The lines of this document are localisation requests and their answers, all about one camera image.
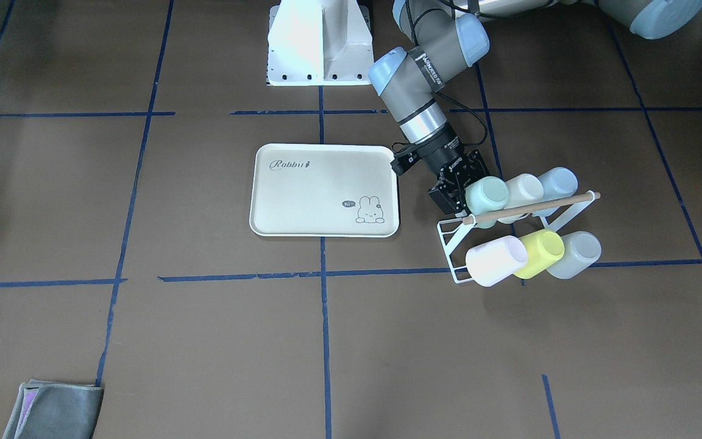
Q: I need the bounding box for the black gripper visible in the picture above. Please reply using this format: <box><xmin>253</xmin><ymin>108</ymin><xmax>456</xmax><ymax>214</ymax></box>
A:
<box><xmin>421</xmin><ymin>137</ymin><xmax>491</xmax><ymax>218</ymax></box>

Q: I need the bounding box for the mint green cup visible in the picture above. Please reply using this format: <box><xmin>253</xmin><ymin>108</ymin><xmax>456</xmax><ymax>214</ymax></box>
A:
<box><xmin>464</xmin><ymin>177</ymin><xmax>510</xmax><ymax>215</ymax></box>

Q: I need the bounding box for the cream rabbit tray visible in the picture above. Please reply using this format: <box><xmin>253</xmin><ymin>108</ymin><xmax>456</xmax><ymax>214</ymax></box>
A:
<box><xmin>249</xmin><ymin>143</ymin><xmax>400</xmax><ymax>238</ymax></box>

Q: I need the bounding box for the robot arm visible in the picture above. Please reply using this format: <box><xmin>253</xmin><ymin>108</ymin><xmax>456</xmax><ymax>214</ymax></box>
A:
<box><xmin>369</xmin><ymin>1</ymin><xmax>554</xmax><ymax>217</ymax></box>

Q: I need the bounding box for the pink cup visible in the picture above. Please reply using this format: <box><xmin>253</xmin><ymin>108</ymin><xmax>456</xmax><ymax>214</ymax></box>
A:
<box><xmin>466</xmin><ymin>235</ymin><xmax>528</xmax><ymax>287</ymax></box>

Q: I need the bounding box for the beige cup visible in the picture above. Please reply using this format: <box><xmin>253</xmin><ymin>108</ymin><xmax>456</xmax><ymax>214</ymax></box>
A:
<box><xmin>503</xmin><ymin>173</ymin><xmax>544</xmax><ymax>210</ymax></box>

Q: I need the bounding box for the yellow cup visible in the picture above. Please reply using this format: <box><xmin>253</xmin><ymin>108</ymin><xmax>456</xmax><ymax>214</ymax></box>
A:
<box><xmin>513</xmin><ymin>229</ymin><xmax>565</xmax><ymax>279</ymax></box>

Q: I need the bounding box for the light blue cup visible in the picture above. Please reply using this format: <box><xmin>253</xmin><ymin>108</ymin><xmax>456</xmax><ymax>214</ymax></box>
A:
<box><xmin>537</xmin><ymin>167</ymin><xmax>578</xmax><ymax>202</ymax></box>

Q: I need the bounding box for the grey cup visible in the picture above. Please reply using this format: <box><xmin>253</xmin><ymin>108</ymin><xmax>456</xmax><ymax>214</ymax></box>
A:
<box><xmin>546</xmin><ymin>231</ymin><xmax>602</xmax><ymax>279</ymax></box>

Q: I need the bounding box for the grey folded cloth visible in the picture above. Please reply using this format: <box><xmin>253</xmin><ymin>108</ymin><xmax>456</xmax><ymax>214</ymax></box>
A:
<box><xmin>2</xmin><ymin>379</ymin><xmax>105</xmax><ymax>438</ymax></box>

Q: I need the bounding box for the wooden rack handle rod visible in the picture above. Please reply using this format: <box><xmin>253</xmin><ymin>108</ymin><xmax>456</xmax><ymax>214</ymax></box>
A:
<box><xmin>461</xmin><ymin>191</ymin><xmax>601</xmax><ymax>225</ymax></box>

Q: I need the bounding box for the white wire cup rack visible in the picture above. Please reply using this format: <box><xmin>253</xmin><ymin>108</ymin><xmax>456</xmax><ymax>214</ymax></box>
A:
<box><xmin>437</xmin><ymin>199</ymin><xmax>598</xmax><ymax>284</ymax></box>

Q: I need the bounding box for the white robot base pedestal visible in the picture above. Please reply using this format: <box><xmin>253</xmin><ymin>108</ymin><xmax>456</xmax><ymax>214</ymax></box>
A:
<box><xmin>266</xmin><ymin>1</ymin><xmax>374</xmax><ymax>87</ymax></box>

